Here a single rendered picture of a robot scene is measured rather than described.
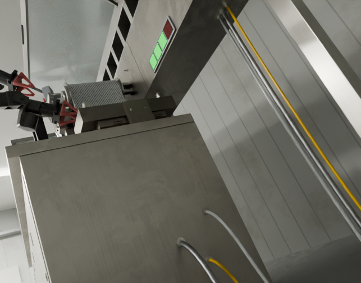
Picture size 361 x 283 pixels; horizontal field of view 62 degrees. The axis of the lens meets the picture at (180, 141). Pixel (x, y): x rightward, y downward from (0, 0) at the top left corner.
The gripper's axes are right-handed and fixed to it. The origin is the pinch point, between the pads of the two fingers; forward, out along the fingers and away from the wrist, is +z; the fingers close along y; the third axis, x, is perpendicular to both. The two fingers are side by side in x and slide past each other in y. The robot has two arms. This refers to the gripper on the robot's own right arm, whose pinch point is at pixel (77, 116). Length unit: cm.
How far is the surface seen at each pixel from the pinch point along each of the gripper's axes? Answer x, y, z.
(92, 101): 10.4, -1.7, 4.6
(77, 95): 11.8, -1.6, -2.0
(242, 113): 105, -100, 150
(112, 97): 15.4, -2.1, 13.1
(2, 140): 151, -361, -114
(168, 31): 22, 39, 26
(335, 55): -9, 74, 64
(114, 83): 23.7, -2.3, 12.9
